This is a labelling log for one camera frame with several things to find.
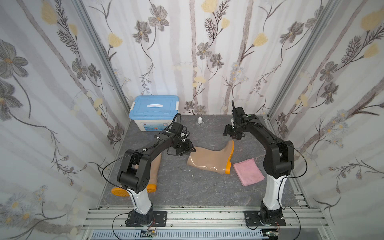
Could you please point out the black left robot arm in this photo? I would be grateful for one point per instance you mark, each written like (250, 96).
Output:
(135, 171)

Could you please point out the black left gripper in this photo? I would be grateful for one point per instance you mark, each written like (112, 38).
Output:
(184, 146)

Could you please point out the aluminium front rail frame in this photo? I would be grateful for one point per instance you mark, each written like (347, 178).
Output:
(302, 223)

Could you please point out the white perforated cable tray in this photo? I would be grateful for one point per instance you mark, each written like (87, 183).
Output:
(180, 235)

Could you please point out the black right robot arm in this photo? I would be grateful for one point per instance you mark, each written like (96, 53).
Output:
(278, 163)

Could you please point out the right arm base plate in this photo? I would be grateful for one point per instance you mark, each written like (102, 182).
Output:
(265, 218)

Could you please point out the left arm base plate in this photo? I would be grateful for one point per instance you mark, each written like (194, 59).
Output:
(152, 218)

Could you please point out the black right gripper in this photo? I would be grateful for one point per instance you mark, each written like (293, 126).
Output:
(233, 131)

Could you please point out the tan rubber boot orange sole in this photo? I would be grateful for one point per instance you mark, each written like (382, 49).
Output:
(213, 161)

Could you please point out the pink cloth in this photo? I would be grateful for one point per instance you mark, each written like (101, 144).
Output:
(248, 172)

